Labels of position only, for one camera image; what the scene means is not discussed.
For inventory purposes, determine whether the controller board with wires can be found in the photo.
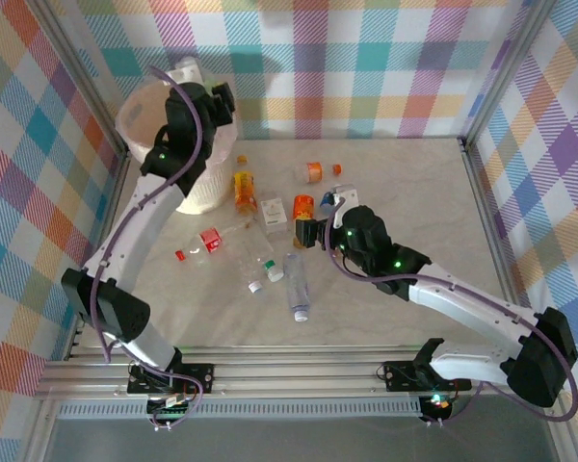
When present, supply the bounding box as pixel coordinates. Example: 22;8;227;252
146;394;198;433
421;392;457;427

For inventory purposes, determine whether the aluminium frame post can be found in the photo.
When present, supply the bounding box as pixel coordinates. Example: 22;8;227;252
460;0;560;151
37;0;130;160

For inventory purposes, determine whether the orange juice bottle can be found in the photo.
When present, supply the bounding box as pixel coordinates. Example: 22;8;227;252
231;153;260;216

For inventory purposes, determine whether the checkered cloth backdrop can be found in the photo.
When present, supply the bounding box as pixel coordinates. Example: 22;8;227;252
42;0;531;141
0;0;126;462
466;0;578;462

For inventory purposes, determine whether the small orange label bottle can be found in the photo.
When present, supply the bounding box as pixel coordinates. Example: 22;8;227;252
294;162;344;185

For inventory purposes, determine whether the white label square bottle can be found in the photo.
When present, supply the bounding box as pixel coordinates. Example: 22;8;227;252
259;191;290;237

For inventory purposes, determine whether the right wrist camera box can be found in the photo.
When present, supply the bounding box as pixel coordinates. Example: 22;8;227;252
328;184;358;230

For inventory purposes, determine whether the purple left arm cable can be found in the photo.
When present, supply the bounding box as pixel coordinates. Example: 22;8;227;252
90;65;206;424

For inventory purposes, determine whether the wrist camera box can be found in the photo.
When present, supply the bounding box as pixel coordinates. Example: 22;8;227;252
166;56;202;87
328;184;358;230

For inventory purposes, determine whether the clear water bottle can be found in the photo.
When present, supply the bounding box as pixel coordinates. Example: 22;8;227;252
282;252;312;322

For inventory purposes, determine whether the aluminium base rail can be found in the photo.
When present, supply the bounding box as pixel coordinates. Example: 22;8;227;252
33;344;567;401

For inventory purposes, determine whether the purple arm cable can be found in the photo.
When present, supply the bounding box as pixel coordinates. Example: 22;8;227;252
90;65;206;424
325;199;578;424

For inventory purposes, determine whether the clear plastic bin liner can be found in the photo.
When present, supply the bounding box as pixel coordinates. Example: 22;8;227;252
115;71;238;169

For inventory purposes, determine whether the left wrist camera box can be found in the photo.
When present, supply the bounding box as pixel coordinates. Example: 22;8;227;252
166;56;202;87

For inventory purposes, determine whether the aluminium table side rail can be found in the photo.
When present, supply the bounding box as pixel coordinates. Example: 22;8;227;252
460;139;536;357
65;151;132;362

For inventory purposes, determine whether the white plastic waste bin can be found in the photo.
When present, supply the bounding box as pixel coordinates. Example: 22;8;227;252
118;79;237;216

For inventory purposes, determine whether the red label clear bottle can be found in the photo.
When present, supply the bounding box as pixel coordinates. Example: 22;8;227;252
174;217;257;265

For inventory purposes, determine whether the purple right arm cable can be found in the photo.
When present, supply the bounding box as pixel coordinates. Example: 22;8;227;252
325;199;578;424

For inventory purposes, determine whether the grey slotted cable duct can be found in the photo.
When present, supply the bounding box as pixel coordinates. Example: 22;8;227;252
55;401;425;421

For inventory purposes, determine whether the orange label gold cap bottle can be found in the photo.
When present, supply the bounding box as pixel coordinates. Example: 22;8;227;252
291;193;318;249

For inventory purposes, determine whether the clear bottle green white cap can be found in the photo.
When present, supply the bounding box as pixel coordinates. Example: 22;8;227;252
243;238;285;283

